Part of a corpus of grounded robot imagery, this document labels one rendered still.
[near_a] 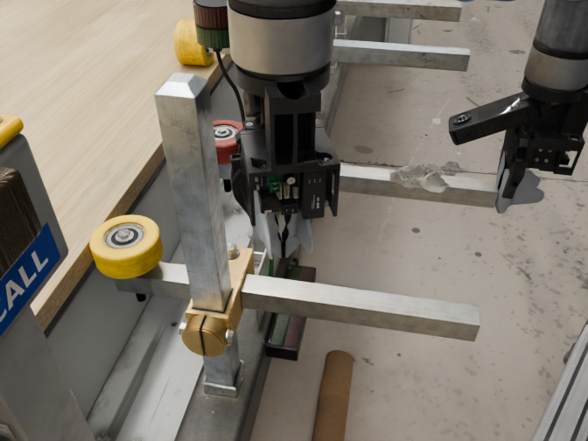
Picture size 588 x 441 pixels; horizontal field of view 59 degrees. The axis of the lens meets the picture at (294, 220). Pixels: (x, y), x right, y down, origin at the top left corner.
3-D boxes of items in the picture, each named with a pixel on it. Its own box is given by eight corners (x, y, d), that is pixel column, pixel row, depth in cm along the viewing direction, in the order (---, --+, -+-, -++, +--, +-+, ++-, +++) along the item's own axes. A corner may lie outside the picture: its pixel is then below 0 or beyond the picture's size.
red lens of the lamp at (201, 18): (248, 12, 66) (248, -5, 65) (235, 29, 62) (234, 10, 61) (203, 10, 67) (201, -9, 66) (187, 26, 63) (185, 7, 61)
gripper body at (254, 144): (248, 234, 42) (238, 96, 35) (237, 173, 49) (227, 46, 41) (339, 222, 43) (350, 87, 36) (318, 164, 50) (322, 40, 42)
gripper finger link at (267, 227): (258, 293, 50) (254, 219, 44) (251, 251, 54) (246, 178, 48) (290, 289, 50) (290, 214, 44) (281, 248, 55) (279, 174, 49)
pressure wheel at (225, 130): (256, 178, 89) (254, 118, 82) (245, 207, 83) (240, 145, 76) (212, 173, 90) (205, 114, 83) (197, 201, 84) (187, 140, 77)
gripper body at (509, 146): (570, 181, 70) (604, 98, 62) (503, 174, 71) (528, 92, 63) (558, 150, 76) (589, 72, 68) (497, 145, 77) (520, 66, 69)
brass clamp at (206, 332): (259, 276, 69) (257, 248, 66) (231, 361, 59) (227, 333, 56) (214, 270, 70) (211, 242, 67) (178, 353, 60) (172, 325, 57)
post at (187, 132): (243, 392, 74) (207, 70, 44) (236, 415, 72) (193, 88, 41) (220, 388, 75) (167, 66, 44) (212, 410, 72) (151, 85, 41)
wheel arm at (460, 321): (471, 325, 63) (479, 301, 60) (472, 348, 60) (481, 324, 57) (129, 276, 69) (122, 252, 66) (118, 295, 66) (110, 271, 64)
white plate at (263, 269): (293, 219, 96) (293, 174, 90) (260, 331, 76) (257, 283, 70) (290, 219, 96) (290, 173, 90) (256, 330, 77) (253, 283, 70)
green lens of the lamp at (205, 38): (249, 32, 68) (248, 15, 67) (237, 50, 64) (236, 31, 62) (205, 29, 69) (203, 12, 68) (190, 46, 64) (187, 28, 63)
